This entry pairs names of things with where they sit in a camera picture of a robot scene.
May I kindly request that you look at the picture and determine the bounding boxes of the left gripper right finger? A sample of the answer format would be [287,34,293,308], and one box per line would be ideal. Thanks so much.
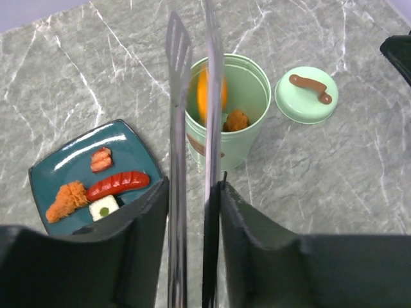
[202,171,410,307]

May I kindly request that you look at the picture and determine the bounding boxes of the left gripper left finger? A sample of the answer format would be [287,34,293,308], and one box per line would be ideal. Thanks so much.
[1,178,169,307]

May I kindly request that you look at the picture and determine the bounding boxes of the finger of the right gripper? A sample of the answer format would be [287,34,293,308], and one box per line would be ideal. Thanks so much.
[380,33,411,85]

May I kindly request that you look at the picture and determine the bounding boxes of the teal square plate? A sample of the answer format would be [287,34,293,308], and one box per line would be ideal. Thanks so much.
[28,119,162,235]

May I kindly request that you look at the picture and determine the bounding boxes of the fried chicken nugget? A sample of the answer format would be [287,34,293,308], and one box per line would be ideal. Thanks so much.
[223,109,249,132]

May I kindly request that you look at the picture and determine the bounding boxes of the orange round slice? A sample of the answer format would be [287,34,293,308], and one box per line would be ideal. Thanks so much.
[197,65,227,124]

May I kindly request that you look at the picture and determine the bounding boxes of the steel slotted tongs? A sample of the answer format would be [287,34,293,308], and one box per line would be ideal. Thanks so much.
[165,1,223,307]

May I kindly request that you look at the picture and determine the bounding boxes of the white sushi roll piece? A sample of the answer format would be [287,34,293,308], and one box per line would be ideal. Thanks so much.
[89,195,119,221]

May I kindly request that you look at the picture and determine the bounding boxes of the orange fried shrimp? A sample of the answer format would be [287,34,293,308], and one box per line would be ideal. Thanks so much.
[46,180,89,223]

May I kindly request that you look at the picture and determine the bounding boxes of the red sausage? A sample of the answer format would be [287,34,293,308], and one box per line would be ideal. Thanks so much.
[86,171,150,201]

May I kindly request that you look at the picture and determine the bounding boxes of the pink bacon piece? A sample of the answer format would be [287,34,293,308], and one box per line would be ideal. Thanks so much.
[90,147,114,173]

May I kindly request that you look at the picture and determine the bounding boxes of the mint green canister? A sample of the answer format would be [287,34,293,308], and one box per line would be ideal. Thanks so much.
[186,54,272,171]

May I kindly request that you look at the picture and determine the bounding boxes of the mint green lid brown handle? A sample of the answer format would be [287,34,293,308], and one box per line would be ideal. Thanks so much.
[274,66,339,124]

